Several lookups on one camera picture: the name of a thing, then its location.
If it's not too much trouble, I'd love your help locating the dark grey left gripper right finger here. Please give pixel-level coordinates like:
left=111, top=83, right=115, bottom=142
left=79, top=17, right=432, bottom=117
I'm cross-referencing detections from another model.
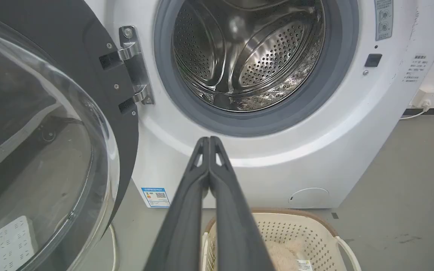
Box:
left=209, top=136, right=276, bottom=271

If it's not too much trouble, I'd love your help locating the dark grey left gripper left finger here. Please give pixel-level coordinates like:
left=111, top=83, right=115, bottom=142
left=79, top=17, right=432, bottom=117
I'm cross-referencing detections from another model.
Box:
left=144, top=137, right=210, bottom=271

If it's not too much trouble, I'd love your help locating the white front-load washing machine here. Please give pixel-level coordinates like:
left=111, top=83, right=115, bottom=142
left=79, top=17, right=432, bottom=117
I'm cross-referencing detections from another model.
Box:
left=84, top=0, right=434, bottom=209

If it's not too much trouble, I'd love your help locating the washer door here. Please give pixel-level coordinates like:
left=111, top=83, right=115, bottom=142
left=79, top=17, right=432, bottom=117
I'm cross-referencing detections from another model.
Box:
left=0, top=0, right=139, bottom=271

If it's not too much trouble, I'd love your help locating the blue energy label sticker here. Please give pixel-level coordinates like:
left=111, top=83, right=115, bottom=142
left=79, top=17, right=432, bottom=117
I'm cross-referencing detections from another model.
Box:
left=141, top=187, right=171, bottom=208

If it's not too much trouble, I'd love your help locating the beige plush toy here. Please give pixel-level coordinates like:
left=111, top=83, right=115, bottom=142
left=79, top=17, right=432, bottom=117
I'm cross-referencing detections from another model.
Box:
left=266, top=241, right=308, bottom=271

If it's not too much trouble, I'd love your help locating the cream perforated laundry basket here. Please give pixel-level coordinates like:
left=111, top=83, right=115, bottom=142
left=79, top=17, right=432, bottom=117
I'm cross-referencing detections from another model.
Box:
left=201, top=208, right=362, bottom=271

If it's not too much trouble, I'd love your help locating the chrome door hinge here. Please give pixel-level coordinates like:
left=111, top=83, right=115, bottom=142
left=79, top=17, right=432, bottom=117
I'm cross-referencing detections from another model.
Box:
left=118, top=26, right=155, bottom=105

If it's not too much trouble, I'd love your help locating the grey warning label sticker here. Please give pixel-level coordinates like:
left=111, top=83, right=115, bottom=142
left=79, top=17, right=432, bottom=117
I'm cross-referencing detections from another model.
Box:
left=374, top=0, right=394, bottom=41

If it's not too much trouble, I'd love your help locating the white power cable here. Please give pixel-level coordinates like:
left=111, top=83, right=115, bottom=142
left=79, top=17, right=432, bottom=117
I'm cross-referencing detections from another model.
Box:
left=400, top=100, right=431, bottom=120

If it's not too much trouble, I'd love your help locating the white wall power socket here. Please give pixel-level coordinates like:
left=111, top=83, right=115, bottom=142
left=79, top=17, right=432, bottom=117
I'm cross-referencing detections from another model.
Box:
left=412, top=88, right=434, bottom=107

